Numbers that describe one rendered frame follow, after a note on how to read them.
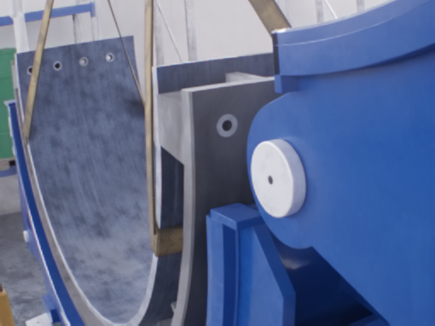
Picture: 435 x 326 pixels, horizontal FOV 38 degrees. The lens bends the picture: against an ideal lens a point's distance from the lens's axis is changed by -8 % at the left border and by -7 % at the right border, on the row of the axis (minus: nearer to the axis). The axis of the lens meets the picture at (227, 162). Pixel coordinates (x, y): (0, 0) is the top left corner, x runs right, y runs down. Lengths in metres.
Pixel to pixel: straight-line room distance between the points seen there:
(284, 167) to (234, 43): 9.04
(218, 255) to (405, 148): 0.60
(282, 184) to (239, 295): 0.39
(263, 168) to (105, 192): 2.20
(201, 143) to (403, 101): 0.58
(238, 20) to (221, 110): 8.80
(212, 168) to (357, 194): 0.47
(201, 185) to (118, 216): 1.85
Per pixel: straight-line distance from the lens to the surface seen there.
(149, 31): 1.76
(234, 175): 1.42
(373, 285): 1.02
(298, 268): 1.57
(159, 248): 1.66
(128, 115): 3.53
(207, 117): 1.35
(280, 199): 1.13
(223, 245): 1.35
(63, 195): 3.27
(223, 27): 10.02
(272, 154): 1.12
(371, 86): 0.93
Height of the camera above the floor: 2.53
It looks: 14 degrees down
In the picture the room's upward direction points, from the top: 5 degrees counter-clockwise
